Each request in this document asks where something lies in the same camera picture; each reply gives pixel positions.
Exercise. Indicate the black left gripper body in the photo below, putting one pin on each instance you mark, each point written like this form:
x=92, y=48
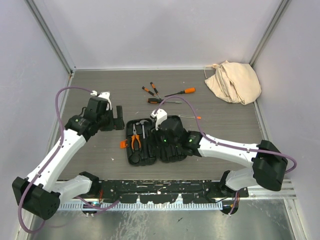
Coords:
x=106, y=121

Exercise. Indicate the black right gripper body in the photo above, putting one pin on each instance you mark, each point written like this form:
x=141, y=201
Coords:
x=163, y=139

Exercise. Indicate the orange black pliers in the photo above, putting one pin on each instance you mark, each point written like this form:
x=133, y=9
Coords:
x=135, y=139

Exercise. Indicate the black handled claw hammer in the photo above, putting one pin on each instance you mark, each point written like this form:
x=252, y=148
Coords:
x=144, y=139

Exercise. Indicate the black plastic tool case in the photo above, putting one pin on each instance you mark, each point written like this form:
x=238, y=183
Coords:
x=153, y=151

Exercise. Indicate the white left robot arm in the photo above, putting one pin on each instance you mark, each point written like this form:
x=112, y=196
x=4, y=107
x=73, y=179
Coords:
x=39, y=193

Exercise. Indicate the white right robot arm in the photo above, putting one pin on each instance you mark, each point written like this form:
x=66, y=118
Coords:
x=263, y=164

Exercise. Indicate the small precision screwdriver left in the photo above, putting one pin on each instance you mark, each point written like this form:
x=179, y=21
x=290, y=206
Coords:
x=148, y=91

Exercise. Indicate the small precision screwdriver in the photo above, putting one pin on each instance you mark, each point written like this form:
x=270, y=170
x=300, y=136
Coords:
x=148, y=91
x=155, y=90

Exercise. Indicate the small precision screwdriver right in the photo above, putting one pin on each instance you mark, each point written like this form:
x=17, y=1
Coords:
x=155, y=90

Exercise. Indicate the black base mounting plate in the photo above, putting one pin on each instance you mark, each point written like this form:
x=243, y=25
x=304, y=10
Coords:
x=159, y=191

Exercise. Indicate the beige cloth bag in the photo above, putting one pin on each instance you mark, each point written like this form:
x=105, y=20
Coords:
x=234, y=82

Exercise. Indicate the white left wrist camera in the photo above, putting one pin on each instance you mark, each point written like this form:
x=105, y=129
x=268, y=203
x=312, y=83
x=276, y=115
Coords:
x=104, y=95

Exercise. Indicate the black handled screwdriver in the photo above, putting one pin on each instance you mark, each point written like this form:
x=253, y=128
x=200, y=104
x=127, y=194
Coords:
x=158, y=101

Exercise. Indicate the orange handled screwdriver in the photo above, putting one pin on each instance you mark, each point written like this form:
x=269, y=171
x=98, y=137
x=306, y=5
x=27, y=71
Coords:
x=185, y=91

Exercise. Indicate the slotted grey cable duct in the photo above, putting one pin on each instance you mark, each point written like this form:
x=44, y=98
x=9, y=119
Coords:
x=77, y=205

